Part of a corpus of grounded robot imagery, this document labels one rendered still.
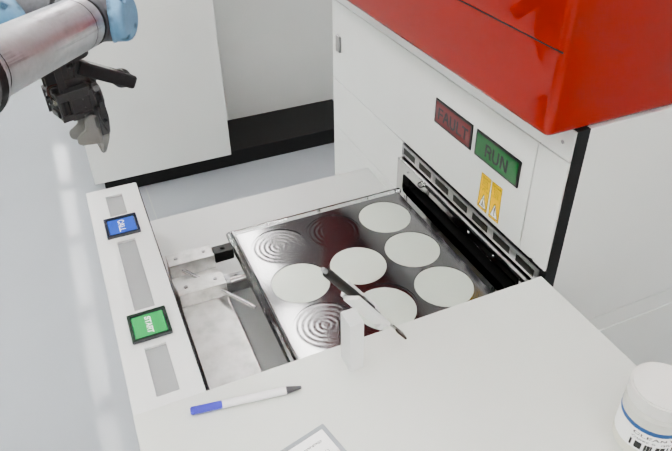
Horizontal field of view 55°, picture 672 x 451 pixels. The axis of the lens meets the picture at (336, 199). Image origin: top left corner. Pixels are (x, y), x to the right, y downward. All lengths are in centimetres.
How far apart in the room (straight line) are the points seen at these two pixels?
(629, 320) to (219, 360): 74
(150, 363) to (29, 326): 162
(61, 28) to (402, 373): 63
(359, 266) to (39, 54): 61
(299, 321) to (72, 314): 157
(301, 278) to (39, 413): 131
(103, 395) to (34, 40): 152
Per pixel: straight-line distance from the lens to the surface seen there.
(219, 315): 109
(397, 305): 106
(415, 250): 117
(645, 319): 135
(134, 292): 105
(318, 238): 119
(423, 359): 90
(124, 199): 126
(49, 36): 89
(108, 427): 214
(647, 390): 81
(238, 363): 101
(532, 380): 90
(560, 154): 95
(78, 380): 229
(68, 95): 123
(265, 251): 117
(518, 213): 106
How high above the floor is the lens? 164
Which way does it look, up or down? 35 degrees down
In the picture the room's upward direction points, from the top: 1 degrees counter-clockwise
